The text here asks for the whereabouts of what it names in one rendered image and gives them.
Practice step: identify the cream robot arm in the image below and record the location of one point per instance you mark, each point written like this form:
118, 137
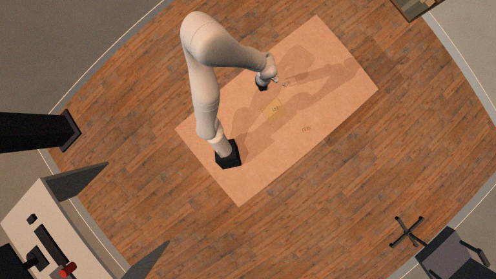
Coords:
207, 44

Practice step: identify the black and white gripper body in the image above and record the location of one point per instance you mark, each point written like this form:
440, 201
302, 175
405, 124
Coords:
262, 85

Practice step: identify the tan square mat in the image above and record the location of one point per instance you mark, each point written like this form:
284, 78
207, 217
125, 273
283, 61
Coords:
268, 111

